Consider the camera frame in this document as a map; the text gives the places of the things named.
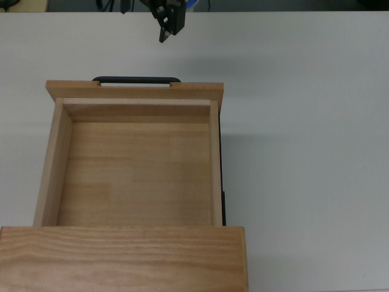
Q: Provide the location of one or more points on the wooden background desk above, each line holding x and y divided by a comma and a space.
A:
27, 5

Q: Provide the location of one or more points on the light wooden drawer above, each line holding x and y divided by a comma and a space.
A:
136, 170

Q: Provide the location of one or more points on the blue background object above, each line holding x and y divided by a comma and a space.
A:
192, 4

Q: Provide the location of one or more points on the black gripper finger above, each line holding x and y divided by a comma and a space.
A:
124, 6
176, 18

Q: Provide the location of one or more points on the light wooden cabinet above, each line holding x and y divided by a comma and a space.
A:
121, 258

